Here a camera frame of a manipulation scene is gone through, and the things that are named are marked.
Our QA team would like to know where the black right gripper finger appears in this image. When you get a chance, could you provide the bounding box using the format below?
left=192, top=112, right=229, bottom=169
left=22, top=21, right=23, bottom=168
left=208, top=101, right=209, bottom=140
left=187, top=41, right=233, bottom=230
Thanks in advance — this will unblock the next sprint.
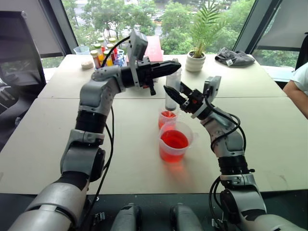
left=163, top=85, right=187, bottom=106
left=180, top=81, right=194, bottom=95

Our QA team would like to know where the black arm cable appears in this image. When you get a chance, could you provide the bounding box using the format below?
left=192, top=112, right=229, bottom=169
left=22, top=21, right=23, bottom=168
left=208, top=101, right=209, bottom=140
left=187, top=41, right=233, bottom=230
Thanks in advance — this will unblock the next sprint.
left=78, top=36, right=132, bottom=231
left=204, top=90, right=247, bottom=227

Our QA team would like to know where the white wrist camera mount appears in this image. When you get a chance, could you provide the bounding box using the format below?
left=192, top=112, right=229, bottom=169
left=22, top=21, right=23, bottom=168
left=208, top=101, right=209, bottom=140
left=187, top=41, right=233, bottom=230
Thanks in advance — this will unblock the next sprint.
left=126, top=29, right=152, bottom=88
left=191, top=76, right=222, bottom=119

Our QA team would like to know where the bottle with red liquid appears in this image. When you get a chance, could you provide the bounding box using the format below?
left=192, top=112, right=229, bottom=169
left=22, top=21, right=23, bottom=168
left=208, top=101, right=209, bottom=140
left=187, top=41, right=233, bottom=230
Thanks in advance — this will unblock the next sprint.
left=90, top=50, right=101, bottom=69

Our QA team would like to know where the red flat box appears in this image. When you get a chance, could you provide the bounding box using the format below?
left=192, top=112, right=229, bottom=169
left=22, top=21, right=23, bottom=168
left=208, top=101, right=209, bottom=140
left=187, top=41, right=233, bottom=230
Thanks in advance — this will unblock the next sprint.
left=143, top=35, right=164, bottom=62

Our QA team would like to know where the bottle with yellow liquid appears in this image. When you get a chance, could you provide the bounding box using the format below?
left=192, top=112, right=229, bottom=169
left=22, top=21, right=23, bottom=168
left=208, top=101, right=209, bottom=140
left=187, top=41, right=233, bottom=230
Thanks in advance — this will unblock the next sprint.
left=103, top=50, right=114, bottom=67

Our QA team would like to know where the small clear cup red liquid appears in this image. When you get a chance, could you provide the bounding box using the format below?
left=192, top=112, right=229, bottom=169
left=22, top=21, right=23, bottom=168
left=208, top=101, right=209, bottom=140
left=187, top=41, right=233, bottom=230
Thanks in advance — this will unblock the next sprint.
left=158, top=109, right=180, bottom=130

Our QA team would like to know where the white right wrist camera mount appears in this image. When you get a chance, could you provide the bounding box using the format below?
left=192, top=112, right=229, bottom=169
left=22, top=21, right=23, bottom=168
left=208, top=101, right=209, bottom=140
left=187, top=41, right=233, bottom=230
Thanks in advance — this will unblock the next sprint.
left=191, top=76, right=222, bottom=119

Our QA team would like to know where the white shirt sleeve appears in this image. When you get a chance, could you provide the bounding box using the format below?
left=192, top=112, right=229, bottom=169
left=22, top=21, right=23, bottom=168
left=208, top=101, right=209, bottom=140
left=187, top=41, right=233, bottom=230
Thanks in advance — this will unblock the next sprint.
left=290, top=62, right=308, bottom=96

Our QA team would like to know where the dark rounded grey shape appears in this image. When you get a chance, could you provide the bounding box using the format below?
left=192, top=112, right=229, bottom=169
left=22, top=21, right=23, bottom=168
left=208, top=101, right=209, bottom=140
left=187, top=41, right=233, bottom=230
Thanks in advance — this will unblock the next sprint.
left=169, top=202, right=205, bottom=231
left=109, top=202, right=142, bottom=231

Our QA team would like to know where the green plant in white pot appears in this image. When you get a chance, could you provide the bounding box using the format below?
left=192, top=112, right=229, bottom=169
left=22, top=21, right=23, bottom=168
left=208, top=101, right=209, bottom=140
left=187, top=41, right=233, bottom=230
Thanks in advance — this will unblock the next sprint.
left=185, top=0, right=229, bottom=73

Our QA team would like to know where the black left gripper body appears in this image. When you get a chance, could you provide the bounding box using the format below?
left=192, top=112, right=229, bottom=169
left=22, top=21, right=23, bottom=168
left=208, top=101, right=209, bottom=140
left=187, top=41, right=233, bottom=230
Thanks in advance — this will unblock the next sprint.
left=136, top=56, right=157, bottom=96

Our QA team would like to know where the black office chair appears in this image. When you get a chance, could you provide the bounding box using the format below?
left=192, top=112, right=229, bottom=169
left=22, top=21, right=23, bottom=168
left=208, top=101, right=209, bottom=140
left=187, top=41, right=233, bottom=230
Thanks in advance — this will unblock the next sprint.
left=0, top=11, right=48, bottom=150

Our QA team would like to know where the black chair backrest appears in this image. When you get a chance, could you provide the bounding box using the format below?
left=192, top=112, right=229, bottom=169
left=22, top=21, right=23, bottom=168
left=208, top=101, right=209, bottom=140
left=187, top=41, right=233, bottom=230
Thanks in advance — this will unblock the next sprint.
left=295, top=33, right=308, bottom=72

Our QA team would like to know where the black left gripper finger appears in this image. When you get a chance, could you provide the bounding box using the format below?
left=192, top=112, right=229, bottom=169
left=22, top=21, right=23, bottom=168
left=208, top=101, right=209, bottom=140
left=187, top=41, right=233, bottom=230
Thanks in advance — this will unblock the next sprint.
left=151, top=60, right=182, bottom=70
left=151, top=67, right=181, bottom=79

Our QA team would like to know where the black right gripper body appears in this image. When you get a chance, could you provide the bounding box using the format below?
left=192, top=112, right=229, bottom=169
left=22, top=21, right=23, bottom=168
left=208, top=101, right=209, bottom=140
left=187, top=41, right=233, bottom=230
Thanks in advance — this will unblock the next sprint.
left=180, top=89, right=205, bottom=116

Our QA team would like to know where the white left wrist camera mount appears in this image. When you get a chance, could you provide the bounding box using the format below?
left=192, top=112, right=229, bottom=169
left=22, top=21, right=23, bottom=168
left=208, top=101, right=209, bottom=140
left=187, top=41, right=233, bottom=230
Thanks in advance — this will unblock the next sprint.
left=126, top=29, right=152, bottom=88

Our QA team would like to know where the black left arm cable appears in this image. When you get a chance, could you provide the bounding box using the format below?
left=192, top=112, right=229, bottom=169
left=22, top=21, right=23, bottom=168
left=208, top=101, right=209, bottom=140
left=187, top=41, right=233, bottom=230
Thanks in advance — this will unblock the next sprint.
left=78, top=36, right=132, bottom=231

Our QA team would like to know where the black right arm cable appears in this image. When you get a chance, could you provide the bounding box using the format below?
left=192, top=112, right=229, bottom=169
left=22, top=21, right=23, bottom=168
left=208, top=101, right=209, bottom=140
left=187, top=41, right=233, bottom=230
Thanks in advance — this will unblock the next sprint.
left=204, top=90, right=247, bottom=227

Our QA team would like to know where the clear empty plastic beaker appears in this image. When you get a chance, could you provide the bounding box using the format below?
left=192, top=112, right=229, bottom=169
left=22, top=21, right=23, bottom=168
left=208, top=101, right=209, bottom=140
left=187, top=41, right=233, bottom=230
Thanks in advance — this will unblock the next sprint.
left=73, top=45, right=91, bottom=56

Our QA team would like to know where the large clear measuring cup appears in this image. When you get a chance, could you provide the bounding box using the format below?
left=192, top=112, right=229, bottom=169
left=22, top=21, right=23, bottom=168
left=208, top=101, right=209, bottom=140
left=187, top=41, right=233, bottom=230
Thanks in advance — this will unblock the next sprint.
left=158, top=121, right=199, bottom=163

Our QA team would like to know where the bottle with orange liquid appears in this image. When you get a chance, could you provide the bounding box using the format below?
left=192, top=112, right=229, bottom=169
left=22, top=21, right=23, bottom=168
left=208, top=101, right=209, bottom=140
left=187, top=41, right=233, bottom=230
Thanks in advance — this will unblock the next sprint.
left=94, top=43, right=105, bottom=64

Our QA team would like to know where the grey crumpled cloth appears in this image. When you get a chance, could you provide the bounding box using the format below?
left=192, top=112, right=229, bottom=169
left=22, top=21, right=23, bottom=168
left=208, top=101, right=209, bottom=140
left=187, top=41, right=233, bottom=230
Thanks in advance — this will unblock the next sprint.
left=215, top=47, right=256, bottom=67

